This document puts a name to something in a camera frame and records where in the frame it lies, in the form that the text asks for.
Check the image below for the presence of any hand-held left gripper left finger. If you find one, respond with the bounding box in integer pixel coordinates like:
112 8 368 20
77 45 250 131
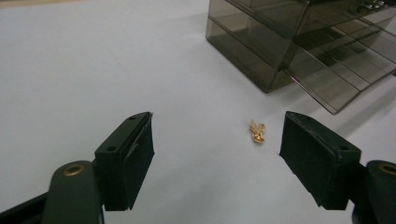
93 111 155 212

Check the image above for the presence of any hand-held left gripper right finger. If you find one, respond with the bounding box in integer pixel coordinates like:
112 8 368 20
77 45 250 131
278 110 362 211

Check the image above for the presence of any small gold earring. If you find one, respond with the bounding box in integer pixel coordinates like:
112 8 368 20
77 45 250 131
248 119 267 145

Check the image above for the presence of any smoky transparent acrylic drawer box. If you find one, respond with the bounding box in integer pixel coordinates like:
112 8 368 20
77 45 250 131
205 0 396 116

